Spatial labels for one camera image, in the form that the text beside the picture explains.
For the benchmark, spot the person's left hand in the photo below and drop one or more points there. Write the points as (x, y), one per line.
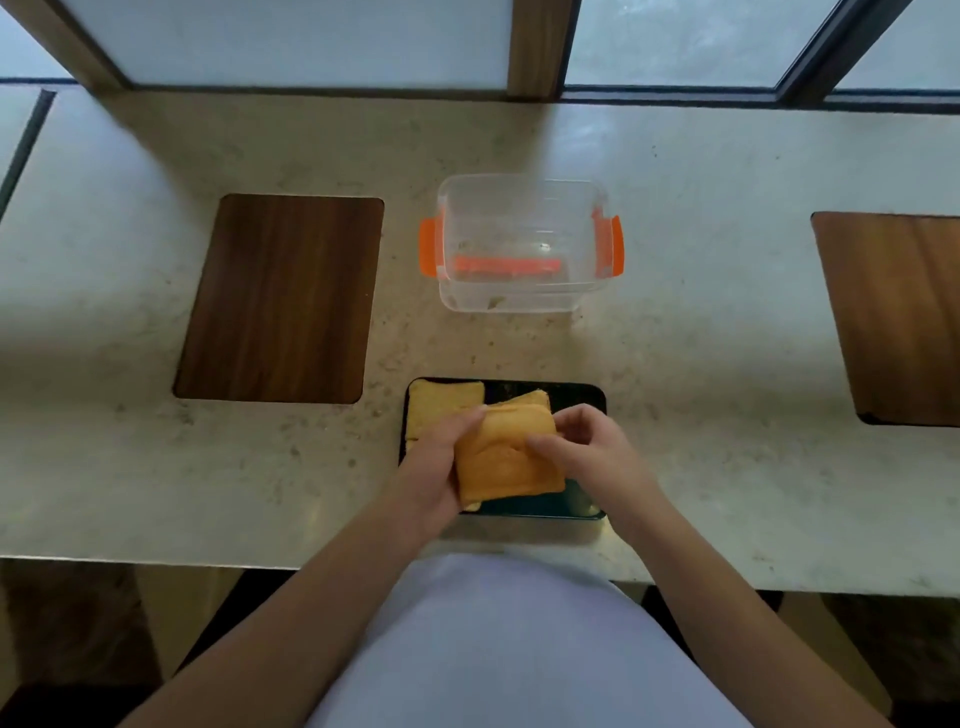
(427, 471)

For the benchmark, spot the person's right hand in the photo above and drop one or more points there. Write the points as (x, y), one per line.
(604, 459)

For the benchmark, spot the person's right thumb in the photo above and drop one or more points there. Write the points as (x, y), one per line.
(553, 448)

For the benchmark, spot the person's left thumb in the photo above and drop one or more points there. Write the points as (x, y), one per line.
(459, 425)

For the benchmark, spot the golden toasted sandwich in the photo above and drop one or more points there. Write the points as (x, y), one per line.
(529, 399)
(507, 456)

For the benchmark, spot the person's right forearm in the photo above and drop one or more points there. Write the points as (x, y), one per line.
(739, 626)

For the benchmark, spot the person's left forearm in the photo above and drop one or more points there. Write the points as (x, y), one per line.
(296, 634)

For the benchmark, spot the black rectangular tray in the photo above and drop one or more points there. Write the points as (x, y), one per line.
(547, 457)

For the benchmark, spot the pale toasted sandwich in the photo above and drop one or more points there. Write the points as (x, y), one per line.
(441, 409)

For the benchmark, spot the clear container with orange clips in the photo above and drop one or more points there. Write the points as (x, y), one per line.
(520, 244)

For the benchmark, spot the person's white shirt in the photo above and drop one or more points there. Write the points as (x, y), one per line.
(517, 645)

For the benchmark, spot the dark wooden placemat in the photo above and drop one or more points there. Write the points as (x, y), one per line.
(281, 298)
(894, 319)

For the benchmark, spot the window frame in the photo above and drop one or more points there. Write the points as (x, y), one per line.
(540, 52)

